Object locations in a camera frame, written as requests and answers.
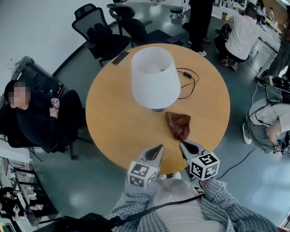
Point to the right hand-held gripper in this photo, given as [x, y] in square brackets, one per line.
[205, 166]

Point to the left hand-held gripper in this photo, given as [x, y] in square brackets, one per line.
[140, 173]

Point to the brown cloth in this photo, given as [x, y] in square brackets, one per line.
[179, 124]

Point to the white shade table lamp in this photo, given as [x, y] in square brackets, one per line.
[156, 86]

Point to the person's left forearm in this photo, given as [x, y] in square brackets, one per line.
[136, 199]

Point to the person's right forearm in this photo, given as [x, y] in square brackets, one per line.
[228, 204]

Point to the person's white shoes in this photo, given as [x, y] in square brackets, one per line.
[175, 175]

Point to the person's white shirt torso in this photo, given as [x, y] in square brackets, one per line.
[181, 204]

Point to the black swivel chair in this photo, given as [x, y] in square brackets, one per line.
[68, 147]

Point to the black bag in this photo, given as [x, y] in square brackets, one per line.
[90, 223]

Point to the black smartphone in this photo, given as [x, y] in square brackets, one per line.
[120, 58]

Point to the black and green device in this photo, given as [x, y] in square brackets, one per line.
[277, 85]

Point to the black mesh office chair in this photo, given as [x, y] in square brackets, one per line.
[145, 29]
[102, 34]

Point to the black shelf rack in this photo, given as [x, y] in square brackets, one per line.
[29, 197]

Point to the black round stool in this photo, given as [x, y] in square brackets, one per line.
[176, 11]

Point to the black equipment case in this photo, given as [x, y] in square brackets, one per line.
[36, 74]

